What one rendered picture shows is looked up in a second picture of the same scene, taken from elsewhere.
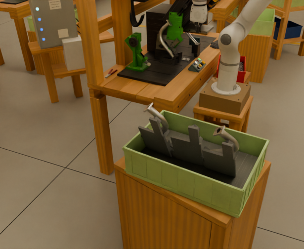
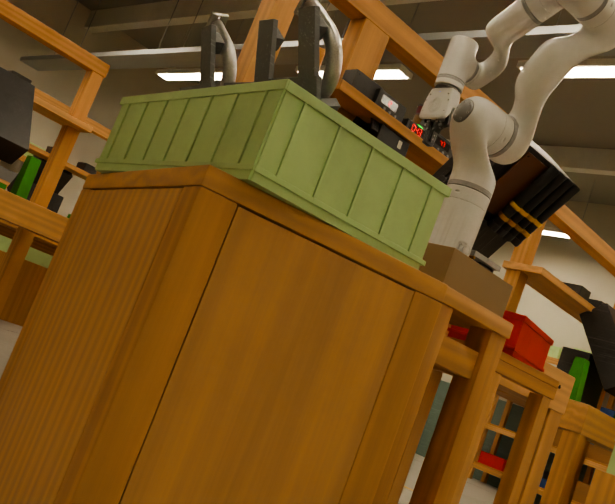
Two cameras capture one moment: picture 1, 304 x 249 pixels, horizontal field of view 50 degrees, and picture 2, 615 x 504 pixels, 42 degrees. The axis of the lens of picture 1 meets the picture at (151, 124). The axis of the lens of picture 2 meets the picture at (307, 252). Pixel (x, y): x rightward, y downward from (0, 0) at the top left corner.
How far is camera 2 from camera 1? 1.68 m
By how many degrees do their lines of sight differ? 46
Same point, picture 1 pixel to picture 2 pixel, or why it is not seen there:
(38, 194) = not seen: outside the picture
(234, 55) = (475, 158)
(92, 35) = not seen: hidden behind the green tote
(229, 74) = (455, 206)
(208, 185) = (228, 106)
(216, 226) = (185, 193)
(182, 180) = (185, 124)
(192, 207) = (165, 172)
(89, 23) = not seen: hidden behind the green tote
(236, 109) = (438, 267)
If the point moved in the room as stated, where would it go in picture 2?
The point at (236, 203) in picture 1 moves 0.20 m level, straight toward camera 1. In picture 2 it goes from (262, 129) to (171, 64)
